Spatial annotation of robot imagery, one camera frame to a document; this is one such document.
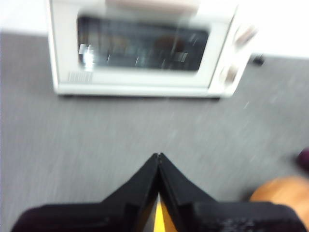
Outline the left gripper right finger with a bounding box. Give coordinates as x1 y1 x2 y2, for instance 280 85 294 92
158 152 308 232

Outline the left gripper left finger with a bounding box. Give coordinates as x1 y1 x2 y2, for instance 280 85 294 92
11 153 160 232

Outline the purple eggplant with green stem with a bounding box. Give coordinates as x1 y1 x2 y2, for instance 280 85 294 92
296 148 309 172

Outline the glass oven door with handle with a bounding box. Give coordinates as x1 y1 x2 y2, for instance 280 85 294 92
49 0 236 89

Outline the beige round oven knob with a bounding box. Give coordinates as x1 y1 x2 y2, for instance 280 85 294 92
218 62 241 83
233 23 258 46

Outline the white toaster oven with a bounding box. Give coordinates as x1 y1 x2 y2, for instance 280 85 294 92
47 0 258 99

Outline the brown potato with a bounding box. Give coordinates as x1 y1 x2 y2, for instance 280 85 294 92
248 175 309 228

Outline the black power cord with plug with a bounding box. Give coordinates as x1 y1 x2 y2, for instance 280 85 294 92
250 54 265 65

